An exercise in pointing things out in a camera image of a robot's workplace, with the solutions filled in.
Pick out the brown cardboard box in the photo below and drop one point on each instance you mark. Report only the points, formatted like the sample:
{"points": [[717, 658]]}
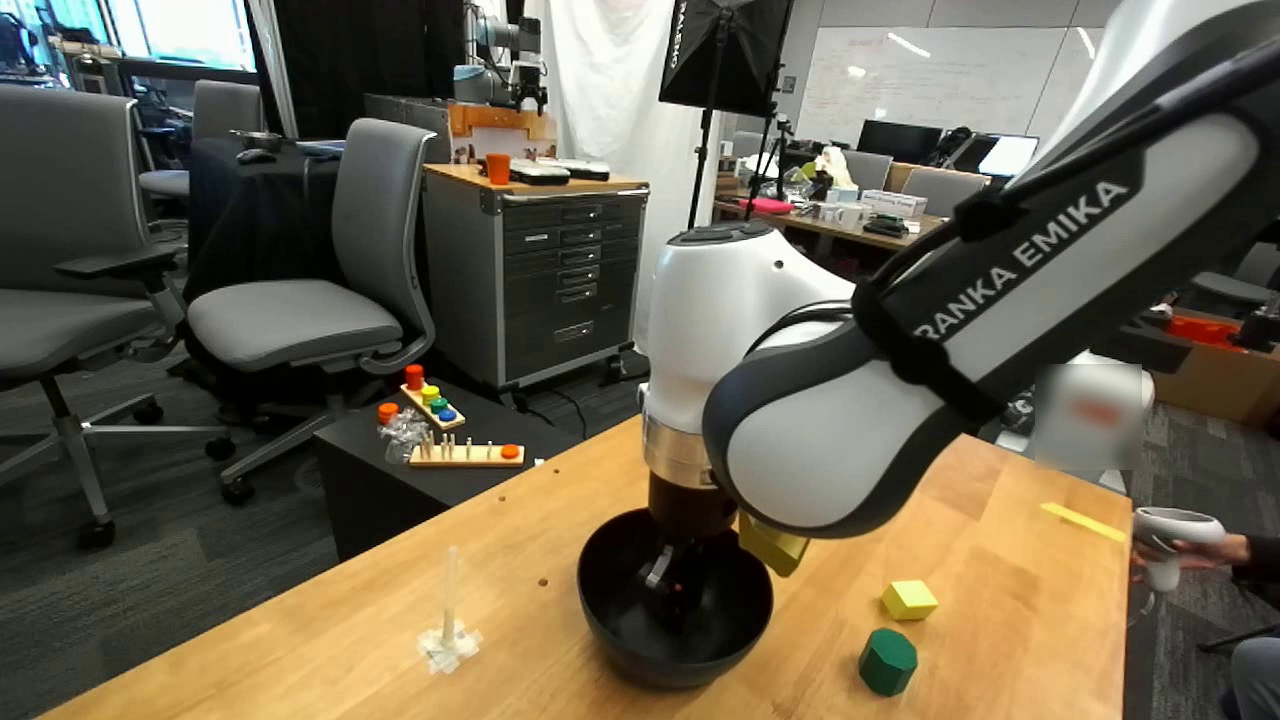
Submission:
{"points": [[1223, 386]]}

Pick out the orange labelled box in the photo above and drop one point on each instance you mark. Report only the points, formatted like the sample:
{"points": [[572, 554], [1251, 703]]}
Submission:
{"points": [[500, 127]]}

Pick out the operator hand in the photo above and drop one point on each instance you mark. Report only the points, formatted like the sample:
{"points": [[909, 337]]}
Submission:
{"points": [[1209, 554]]}

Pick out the white curtain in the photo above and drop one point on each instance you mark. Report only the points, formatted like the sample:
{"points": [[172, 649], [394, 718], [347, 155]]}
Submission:
{"points": [[603, 134]]}

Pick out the wooden toy board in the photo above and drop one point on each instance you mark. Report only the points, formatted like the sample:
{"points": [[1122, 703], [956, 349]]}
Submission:
{"points": [[466, 454]]}

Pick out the colourful peg toy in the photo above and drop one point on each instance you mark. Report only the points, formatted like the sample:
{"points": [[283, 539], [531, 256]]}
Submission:
{"points": [[431, 401]]}

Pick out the clear plastic stand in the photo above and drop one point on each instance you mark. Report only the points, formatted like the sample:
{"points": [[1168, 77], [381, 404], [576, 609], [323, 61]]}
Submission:
{"points": [[451, 641]]}

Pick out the black computer monitor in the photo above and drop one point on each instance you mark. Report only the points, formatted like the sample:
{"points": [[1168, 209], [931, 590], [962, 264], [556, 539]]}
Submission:
{"points": [[903, 142]]}

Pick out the black curtain panel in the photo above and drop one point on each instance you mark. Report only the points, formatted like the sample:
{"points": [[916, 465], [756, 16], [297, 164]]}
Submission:
{"points": [[374, 52]]}

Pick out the grey metal drawer cabinet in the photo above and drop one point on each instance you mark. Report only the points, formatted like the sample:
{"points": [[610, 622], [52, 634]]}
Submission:
{"points": [[534, 281]]}

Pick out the yellow cube block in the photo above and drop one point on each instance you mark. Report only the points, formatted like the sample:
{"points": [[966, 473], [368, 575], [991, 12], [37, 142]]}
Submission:
{"points": [[909, 603]]}

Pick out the black softbox light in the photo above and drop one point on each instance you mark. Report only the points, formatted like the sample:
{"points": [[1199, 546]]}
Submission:
{"points": [[722, 52]]}

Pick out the red tool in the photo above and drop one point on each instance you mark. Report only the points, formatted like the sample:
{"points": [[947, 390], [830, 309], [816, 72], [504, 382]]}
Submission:
{"points": [[1204, 331]]}

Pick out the orange cup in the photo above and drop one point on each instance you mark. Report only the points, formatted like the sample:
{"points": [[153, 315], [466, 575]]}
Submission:
{"points": [[499, 171]]}

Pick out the black low table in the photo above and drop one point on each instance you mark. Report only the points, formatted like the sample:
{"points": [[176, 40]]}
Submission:
{"points": [[385, 492]]}

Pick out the yellow tape strip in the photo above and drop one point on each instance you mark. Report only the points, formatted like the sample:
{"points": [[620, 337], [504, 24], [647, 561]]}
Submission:
{"points": [[1082, 521]]}

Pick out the dark flat device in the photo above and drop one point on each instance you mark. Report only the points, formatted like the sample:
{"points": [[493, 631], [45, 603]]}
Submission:
{"points": [[588, 171]]}

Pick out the white ABB robot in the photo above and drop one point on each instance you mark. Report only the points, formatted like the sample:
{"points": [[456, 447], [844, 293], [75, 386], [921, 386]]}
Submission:
{"points": [[1105, 386]]}

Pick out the white handheld controller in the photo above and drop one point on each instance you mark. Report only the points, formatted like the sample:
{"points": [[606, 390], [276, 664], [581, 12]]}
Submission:
{"points": [[1168, 521]]}

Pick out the bright window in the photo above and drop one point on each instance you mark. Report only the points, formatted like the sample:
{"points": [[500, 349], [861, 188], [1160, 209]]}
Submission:
{"points": [[172, 24]]}

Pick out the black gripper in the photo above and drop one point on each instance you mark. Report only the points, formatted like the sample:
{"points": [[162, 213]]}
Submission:
{"points": [[694, 512]]}

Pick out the operator leg in jeans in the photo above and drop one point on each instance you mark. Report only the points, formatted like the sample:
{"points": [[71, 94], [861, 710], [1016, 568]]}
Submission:
{"points": [[1259, 682]]}

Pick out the green cylinder block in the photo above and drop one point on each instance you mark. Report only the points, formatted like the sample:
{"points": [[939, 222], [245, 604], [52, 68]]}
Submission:
{"points": [[885, 660]]}

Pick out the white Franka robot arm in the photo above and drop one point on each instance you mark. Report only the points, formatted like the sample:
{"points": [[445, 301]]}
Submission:
{"points": [[867, 401]]}

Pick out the yellowish wrist camera box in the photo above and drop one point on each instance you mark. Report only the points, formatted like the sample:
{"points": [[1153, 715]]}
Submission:
{"points": [[774, 546]]}

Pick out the white flat device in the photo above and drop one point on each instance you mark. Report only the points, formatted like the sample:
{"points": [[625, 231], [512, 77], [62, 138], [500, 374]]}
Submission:
{"points": [[540, 171]]}

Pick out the orange capped clear bottle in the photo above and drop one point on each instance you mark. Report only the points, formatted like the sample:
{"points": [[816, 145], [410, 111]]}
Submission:
{"points": [[397, 428]]}

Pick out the grey office chair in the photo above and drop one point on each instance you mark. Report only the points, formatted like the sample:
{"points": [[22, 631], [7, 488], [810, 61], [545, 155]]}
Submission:
{"points": [[223, 112], [287, 322], [67, 184]]}

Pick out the cluttered wooden desk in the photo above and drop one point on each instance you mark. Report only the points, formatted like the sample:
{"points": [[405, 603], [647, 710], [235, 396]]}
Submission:
{"points": [[852, 231]]}

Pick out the black light stand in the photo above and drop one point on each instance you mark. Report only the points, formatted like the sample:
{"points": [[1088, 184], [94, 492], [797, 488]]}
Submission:
{"points": [[700, 145]]}

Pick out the black bowl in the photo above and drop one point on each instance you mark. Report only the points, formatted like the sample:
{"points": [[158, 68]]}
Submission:
{"points": [[694, 660]]}

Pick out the black cloth covered table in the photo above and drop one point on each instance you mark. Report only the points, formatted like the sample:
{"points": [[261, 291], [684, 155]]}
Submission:
{"points": [[261, 213]]}

